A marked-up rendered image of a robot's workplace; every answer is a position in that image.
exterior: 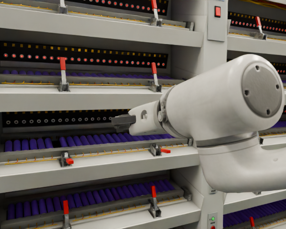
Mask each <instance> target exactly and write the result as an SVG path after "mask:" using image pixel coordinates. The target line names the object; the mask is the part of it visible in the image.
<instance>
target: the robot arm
mask: <svg viewBox="0 0 286 229"><path fill-rule="evenodd" d="M284 104H285V93H284V87H283V84H282V80H281V78H280V76H279V74H278V72H277V71H276V69H275V68H274V67H273V65H272V64H271V63H270V62H269V61H267V60H266V59H264V58H263V57H261V56H258V55H253V54H247V55H242V56H240V57H237V58H235V59H233V60H231V61H229V62H226V63H224V64H222V65H220V66H218V67H216V68H213V69H211V70H209V71H207V72H204V73H202V74H200V75H198V76H195V77H193V78H191V79H189V80H186V81H184V82H182V83H180V84H178V85H174V86H172V87H171V88H169V89H168V90H166V91H165V92H164V93H163V94H162V96H161V98H160V100H158V101H154V102H151V103H148V104H144V105H141V106H138V107H135V108H133V109H131V110H130V111H129V112H128V114H123V115H119V116H116V117H113V118H111V122H112V125H114V128H115V129H116V132H117V133H119V132H124V131H126V130H127V129H129V133H130V134H131V135H132V136H140V135H154V134H170V135H171V136H173V137H175V138H179V139H187V138H194V140H195V143H196V146H197V151H198V155H199V159H200V163H201V167H202V171H203V174H204V177H205V180H206V182H207V183H208V184H209V186H210V187H212V188H213V189H215V190H217V191H221V192H224V193H245V192H263V191H274V190H282V189H286V147H285V148H281V149H275V150H265V149H262V148H261V146H260V144H259V140H258V136H257V131H259V130H265V129H268V128H270V127H272V126H274V125H275V124H276V123H277V122H278V120H279V119H280V117H281V115H282V112H283V109H284ZM129 123H130V126H126V124H129Z"/></svg>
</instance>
